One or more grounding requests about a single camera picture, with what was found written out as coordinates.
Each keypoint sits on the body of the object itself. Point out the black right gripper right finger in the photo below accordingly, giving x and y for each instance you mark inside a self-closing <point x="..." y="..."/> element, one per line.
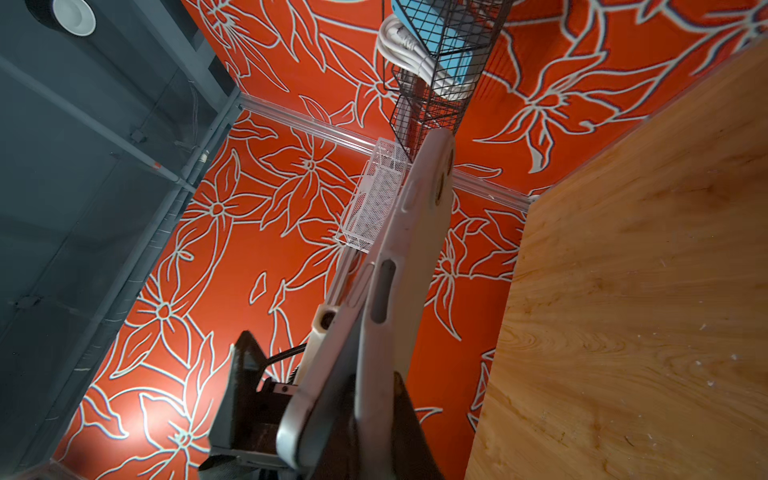
<point x="411" y="456"/>

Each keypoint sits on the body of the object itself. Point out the phone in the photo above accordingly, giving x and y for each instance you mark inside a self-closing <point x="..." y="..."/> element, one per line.
<point x="306" y="424"/>

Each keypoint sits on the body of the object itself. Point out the light blue box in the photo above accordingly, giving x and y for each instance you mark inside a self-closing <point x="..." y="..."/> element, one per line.
<point x="446" y="42"/>

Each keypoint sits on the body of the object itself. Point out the white phone case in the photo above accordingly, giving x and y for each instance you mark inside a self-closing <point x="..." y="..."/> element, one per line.
<point x="411" y="242"/>

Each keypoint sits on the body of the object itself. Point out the clear acrylic bin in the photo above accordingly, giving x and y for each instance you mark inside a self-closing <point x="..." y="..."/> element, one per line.
<point x="374" y="197"/>

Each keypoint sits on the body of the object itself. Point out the round ceiling light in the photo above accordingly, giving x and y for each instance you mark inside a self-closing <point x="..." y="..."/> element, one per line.
<point x="74" y="17"/>

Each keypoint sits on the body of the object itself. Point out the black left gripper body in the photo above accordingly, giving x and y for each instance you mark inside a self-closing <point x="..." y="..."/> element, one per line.
<point x="259" y="458"/>

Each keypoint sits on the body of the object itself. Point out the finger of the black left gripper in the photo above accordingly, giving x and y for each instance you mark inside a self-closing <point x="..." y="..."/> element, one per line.
<point x="236" y="415"/>

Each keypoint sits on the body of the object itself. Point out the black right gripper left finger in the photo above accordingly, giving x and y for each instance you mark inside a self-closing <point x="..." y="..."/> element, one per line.
<point x="339" y="459"/>

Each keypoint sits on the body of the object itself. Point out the black wire basket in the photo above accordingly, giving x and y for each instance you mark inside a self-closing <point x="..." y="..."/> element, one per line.
<point x="419" y="107"/>

